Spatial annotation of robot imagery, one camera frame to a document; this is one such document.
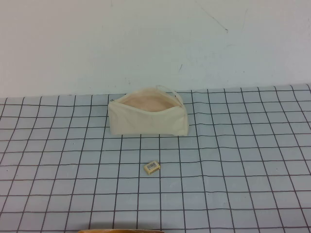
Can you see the blue grid-pattern tablecloth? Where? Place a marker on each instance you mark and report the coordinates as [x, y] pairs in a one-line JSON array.
[[73, 184]]

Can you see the brown rounded wooden object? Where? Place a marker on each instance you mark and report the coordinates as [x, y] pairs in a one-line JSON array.
[[121, 231]]

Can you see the cream fabric pencil case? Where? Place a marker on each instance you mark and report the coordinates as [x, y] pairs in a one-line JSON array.
[[145, 122]]

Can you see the small beige eraser with barcode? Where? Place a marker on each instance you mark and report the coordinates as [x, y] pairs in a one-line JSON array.
[[151, 167]]

